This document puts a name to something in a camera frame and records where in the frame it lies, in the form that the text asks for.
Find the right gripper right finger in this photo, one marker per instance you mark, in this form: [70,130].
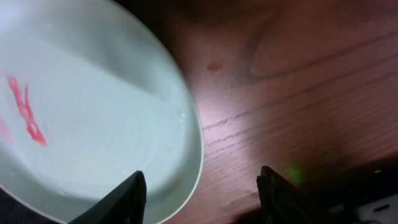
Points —
[282,202]

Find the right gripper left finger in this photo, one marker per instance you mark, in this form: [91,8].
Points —
[123,205]

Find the light green plate with stain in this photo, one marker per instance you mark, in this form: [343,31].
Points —
[89,96]

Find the round black tray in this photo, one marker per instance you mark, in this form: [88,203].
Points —
[13,212]

